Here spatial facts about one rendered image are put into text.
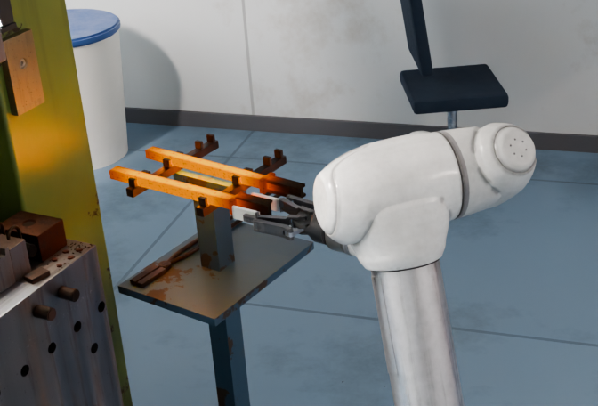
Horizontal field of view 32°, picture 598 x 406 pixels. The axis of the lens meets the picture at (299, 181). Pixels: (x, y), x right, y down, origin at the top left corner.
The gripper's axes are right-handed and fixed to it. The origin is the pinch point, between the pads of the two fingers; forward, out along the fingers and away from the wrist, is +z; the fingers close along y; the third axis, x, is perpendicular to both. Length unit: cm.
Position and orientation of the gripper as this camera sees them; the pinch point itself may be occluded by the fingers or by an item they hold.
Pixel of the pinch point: (254, 207)
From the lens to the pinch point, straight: 221.5
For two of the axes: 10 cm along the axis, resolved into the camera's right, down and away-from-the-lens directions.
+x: -0.7, -9.0, -4.3
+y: 5.5, -3.9, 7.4
